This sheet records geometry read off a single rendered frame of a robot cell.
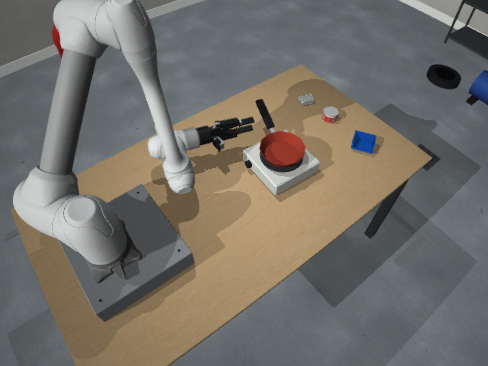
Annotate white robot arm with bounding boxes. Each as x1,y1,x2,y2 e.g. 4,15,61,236
13,0,200,284

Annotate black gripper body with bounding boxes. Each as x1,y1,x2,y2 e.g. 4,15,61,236
196,126,222,145

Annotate blue plastic bin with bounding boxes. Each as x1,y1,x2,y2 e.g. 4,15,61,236
351,130,376,154

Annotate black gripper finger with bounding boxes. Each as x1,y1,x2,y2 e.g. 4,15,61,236
212,117,255,135
218,125,253,141

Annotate red frying pan with black handle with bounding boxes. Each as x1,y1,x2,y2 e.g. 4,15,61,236
255,99,305,168

